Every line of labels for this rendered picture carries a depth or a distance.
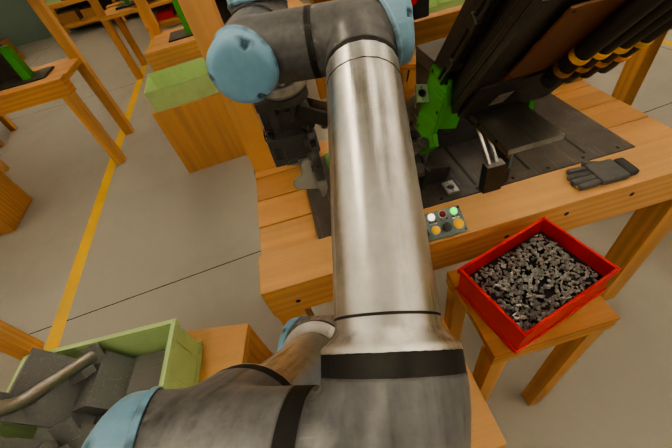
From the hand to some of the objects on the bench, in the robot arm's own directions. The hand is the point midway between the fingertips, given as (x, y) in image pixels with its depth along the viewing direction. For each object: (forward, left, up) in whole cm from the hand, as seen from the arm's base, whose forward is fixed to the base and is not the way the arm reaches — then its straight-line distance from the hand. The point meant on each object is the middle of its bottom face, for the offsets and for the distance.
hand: (323, 180), depth 66 cm
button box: (+4, -31, -43) cm, 53 cm away
